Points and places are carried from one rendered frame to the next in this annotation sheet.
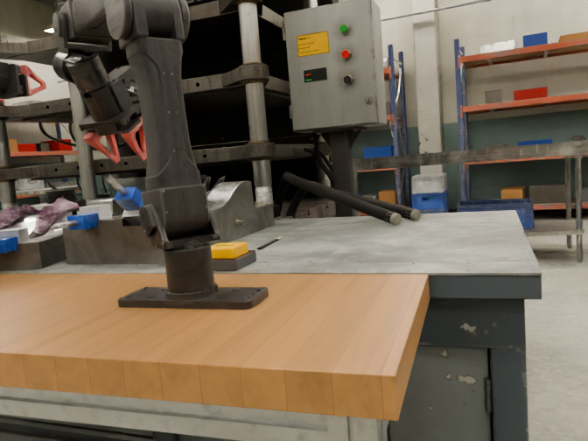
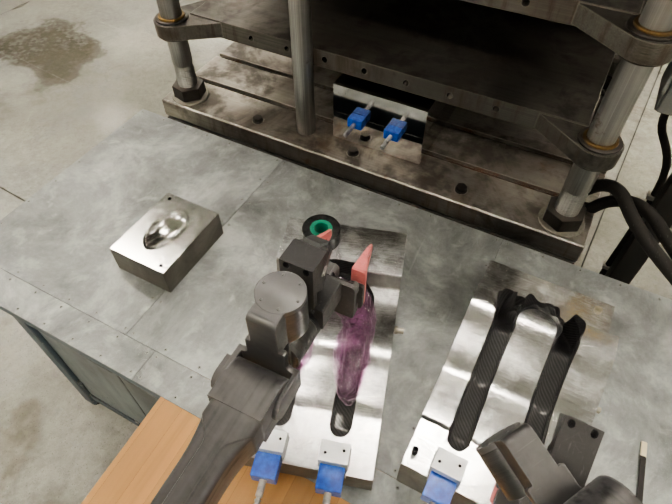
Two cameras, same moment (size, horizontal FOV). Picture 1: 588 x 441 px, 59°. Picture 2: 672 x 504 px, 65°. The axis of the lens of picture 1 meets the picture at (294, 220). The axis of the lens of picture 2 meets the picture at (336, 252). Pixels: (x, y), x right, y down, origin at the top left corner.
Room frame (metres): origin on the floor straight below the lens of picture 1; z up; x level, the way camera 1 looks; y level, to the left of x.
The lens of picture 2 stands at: (0.77, 0.55, 1.76)
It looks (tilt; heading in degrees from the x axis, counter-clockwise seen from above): 50 degrees down; 7
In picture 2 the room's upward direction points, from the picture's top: straight up
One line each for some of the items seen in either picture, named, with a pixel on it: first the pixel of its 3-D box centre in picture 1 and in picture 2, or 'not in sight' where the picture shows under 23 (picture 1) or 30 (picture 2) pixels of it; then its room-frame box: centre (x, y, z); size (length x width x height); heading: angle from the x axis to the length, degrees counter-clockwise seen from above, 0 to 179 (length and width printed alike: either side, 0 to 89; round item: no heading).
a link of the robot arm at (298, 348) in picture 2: not in sight; (287, 335); (1.08, 0.64, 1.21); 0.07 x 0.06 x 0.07; 161
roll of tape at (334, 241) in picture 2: (61, 196); (321, 233); (1.49, 0.66, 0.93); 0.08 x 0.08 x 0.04
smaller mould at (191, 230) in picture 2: not in sight; (169, 240); (1.51, 1.02, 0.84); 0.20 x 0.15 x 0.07; 159
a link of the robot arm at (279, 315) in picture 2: not in sight; (267, 341); (1.05, 0.66, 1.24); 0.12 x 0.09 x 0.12; 161
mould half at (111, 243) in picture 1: (183, 214); (519, 377); (1.24, 0.27, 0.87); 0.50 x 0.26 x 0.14; 159
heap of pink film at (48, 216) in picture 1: (42, 212); (328, 327); (1.28, 0.62, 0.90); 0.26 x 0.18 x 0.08; 176
